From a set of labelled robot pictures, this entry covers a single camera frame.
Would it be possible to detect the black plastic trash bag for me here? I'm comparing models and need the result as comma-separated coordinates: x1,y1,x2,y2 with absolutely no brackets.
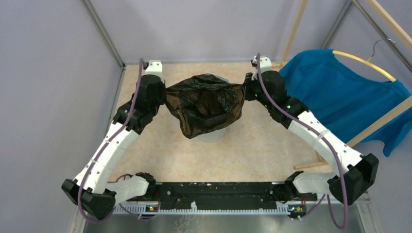
165,73,245,139

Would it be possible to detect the white translucent trash bin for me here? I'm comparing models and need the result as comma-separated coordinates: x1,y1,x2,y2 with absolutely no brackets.
195,73,230,143

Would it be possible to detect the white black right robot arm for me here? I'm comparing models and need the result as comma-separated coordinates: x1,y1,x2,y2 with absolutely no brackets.
242,70,379,205

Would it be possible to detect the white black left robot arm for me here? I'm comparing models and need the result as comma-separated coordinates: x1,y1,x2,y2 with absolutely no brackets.
61,74,166,222

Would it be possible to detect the blue t-shirt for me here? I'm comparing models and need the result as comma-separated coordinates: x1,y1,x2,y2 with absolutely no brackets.
279,49,410,142

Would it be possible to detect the wooden clothes rack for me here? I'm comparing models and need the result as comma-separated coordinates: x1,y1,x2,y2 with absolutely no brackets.
270,0,412,170

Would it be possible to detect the wooden clothes hanger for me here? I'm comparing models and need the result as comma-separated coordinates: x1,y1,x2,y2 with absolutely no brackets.
332,38,396,82

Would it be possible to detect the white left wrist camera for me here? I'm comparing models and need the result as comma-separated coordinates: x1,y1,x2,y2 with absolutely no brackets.
143,60,165,83

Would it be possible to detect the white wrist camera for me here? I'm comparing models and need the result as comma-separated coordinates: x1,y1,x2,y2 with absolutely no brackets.
143,60,165,83
251,56,272,81

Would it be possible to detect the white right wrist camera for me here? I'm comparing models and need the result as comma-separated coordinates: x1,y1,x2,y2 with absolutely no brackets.
251,56,272,81

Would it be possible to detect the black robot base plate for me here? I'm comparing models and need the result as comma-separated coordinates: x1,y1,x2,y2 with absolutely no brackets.
125,182,318,211

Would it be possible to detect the white slotted cable duct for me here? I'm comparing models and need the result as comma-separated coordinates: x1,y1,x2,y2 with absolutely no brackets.
113,202,290,216

